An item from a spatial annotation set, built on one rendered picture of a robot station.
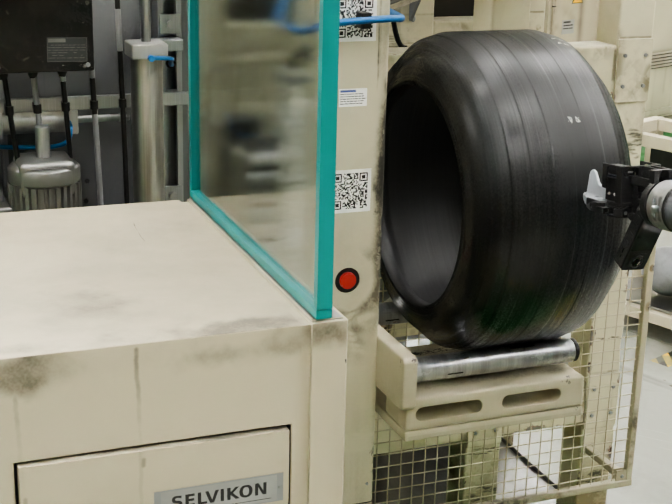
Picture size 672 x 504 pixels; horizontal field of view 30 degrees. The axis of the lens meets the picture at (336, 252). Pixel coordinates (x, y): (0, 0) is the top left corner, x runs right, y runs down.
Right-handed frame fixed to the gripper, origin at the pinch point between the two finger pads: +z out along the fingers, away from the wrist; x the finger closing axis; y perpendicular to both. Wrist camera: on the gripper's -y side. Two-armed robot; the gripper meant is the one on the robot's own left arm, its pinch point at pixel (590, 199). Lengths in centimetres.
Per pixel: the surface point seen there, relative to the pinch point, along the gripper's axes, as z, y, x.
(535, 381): 15.9, -35.5, 0.3
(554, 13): 404, 25, -234
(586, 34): 417, 14, -262
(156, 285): -30, -1, 79
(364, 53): 18.5, 23.7, 32.2
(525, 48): 17.4, 23.9, 2.8
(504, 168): 3.2, 5.5, 14.3
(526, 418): 16.0, -42.4, 1.9
